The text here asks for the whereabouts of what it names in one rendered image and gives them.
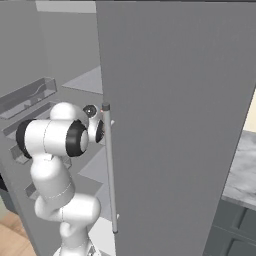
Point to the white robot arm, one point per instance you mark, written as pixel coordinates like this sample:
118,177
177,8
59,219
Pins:
50,136

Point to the grey fridge body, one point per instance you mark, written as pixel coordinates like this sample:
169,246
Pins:
73,40

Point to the grey fridge shelf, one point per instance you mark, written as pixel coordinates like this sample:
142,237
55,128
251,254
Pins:
96,166
87,81

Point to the clear door bin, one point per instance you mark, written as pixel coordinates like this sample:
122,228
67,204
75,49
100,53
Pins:
30,95
23,123

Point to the grey base cabinet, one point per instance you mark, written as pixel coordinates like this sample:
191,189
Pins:
233,230

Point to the grey fridge door with bins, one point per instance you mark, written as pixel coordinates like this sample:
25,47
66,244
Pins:
16,50

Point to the grey freezer door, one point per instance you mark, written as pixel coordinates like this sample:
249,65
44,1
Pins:
173,116

